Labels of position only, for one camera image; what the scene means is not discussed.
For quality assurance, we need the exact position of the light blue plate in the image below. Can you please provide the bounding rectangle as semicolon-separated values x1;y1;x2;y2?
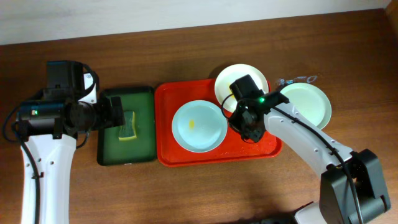
172;100;228;153

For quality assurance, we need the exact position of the yellow green sponge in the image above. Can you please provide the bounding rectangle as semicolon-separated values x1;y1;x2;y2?
118;111;137;141

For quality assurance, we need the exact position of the pale green plate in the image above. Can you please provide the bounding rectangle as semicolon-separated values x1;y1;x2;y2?
280;83;332;129

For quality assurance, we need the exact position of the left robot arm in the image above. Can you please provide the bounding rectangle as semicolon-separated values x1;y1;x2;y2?
11;60;125;223

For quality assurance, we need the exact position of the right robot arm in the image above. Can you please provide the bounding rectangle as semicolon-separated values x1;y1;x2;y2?
228;75;391;224

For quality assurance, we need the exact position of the dark green tray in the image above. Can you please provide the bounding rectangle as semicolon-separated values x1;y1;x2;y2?
97;86;157;166

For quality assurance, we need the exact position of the red plastic tray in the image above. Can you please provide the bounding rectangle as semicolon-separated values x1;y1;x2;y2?
154;79;283;167

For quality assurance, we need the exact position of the cream white plate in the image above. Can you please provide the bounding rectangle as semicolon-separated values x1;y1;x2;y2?
215;64;269;113

